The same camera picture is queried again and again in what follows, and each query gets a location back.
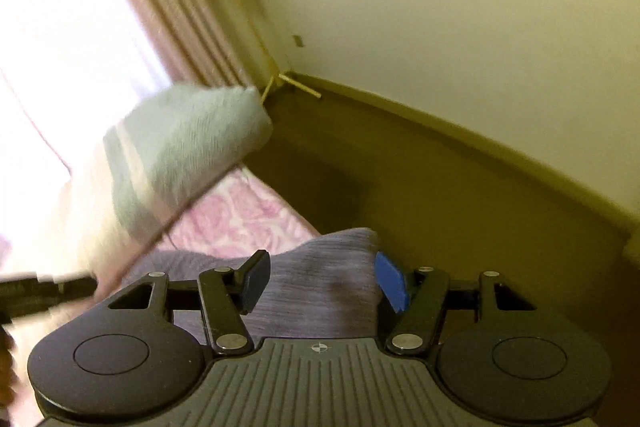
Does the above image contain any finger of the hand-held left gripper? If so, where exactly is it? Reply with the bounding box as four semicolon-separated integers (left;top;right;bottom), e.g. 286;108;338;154
0;274;99;314

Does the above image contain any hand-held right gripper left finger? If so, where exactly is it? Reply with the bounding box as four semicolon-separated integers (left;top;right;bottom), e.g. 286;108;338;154
106;249;272;355

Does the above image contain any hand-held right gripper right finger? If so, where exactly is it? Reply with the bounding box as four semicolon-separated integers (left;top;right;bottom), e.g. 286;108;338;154
375;251;537;355

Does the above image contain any purple cardigan with cream trim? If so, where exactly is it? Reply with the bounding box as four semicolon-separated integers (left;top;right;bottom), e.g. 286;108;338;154
122;227;402;344

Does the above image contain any pink floral bed sheet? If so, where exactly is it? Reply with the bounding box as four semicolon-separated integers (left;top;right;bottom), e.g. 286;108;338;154
167;164;322;259

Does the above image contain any beige folded blanket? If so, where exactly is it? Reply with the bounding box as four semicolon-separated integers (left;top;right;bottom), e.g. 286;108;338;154
0;84;275;295

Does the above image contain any wooden coat stand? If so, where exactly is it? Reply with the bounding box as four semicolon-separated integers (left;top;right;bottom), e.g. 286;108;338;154
215;0;322;104

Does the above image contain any sheer white curtain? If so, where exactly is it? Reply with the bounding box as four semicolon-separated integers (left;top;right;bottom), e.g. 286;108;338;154
0;0;173;208

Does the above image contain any pink curtain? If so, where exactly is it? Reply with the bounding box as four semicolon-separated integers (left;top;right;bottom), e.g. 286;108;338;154
85;0;262;94

